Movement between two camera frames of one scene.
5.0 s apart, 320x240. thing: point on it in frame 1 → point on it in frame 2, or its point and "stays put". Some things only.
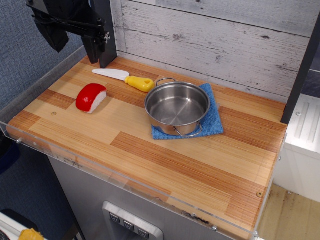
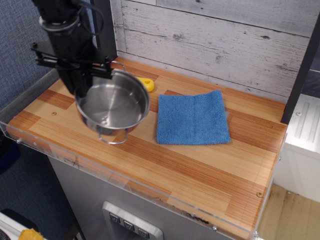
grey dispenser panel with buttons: x=120 y=224 stays put
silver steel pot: x=176 y=108 → x=113 y=103
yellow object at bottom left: x=30 y=234 stays put
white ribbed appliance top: x=297 y=169 stays put
